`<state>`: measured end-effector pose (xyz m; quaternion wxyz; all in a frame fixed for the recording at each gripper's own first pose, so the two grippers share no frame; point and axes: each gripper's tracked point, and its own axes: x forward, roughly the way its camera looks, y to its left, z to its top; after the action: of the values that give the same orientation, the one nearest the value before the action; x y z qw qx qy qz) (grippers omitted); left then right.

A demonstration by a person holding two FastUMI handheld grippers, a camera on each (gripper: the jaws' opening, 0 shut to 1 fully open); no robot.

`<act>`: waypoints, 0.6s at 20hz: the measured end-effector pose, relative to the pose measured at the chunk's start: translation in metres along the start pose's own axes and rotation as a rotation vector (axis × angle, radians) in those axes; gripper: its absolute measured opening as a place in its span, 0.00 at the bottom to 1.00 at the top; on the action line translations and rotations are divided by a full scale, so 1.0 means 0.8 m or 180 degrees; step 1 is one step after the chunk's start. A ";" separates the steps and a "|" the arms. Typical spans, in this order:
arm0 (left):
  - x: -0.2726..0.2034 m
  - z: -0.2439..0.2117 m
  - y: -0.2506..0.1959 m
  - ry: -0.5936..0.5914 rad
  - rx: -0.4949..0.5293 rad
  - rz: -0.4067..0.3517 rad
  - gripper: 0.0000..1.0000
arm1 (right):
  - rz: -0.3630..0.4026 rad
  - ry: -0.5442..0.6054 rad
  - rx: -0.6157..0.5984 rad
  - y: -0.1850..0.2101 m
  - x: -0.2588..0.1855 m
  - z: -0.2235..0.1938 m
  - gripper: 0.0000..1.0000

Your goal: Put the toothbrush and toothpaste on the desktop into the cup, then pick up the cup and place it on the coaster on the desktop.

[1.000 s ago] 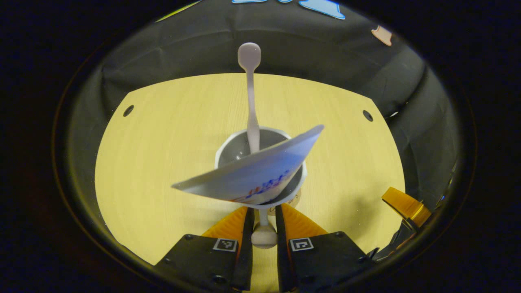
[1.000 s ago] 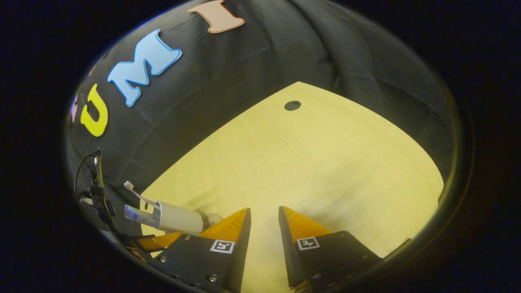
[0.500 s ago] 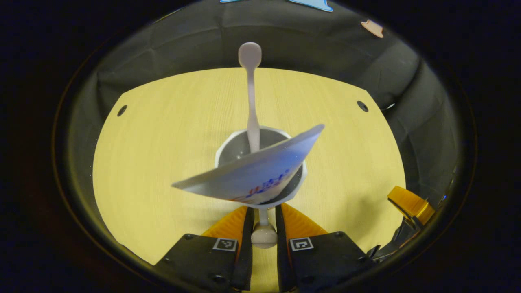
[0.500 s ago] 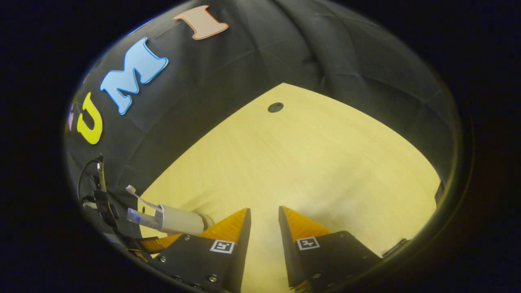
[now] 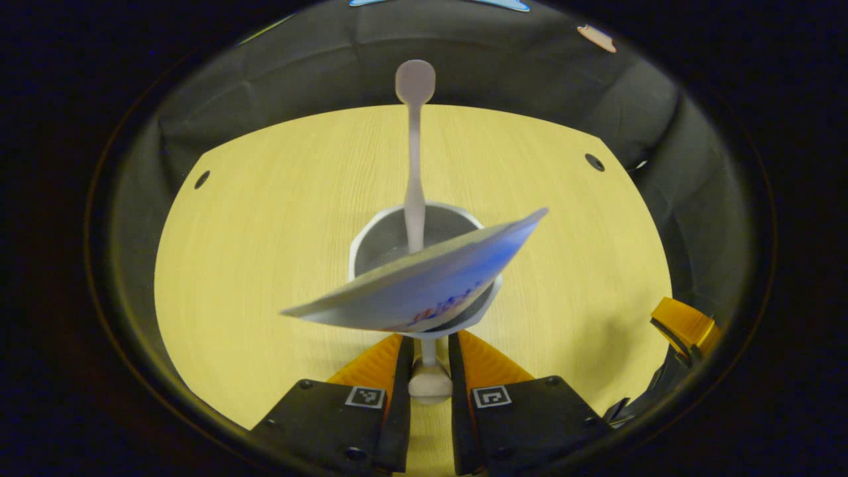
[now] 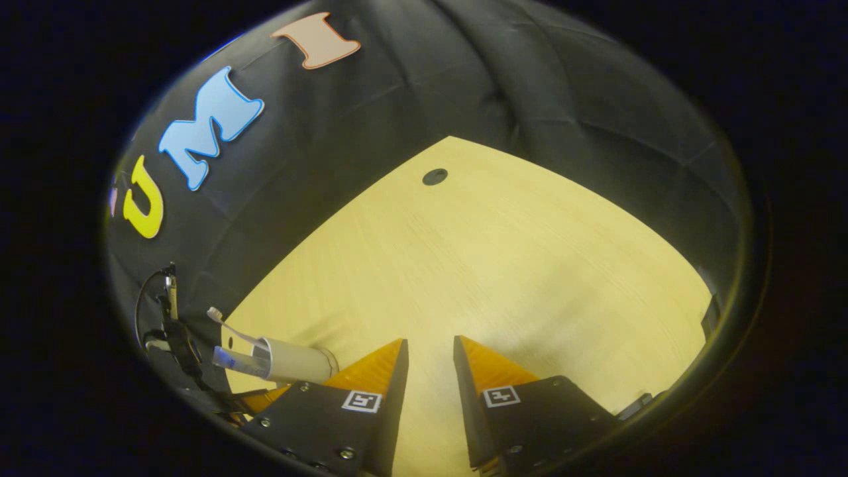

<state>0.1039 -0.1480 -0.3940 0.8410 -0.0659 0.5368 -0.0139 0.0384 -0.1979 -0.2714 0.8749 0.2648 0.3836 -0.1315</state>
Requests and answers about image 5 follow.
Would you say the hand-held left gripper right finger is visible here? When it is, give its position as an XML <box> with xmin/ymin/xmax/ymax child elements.
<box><xmin>449</xmin><ymin>330</ymin><xmax>613</xmax><ymax>476</ymax></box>

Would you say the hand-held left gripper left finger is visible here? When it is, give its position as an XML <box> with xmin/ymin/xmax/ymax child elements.
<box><xmin>250</xmin><ymin>333</ymin><xmax>415</xmax><ymax>474</ymax></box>

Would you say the white toothpaste tube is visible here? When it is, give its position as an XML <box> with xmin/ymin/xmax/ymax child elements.
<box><xmin>281</xmin><ymin>207</ymin><xmax>549</xmax><ymax>333</ymax></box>

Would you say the white cup with wooden handle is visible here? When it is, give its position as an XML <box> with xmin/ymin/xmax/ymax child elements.
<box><xmin>348</xmin><ymin>201</ymin><xmax>504</xmax><ymax>405</ymax></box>

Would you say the white toothbrush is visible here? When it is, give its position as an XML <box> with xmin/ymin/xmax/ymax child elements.
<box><xmin>396</xmin><ymin>60</ymin><xmax>437</xmax><ymax>256</ymax></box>

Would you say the black backdrop cloth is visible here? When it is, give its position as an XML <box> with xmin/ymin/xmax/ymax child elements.
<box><xmin>109</xmin><ymin>0</ymin><xmax>746</xmax><ymax>372</ymax></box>

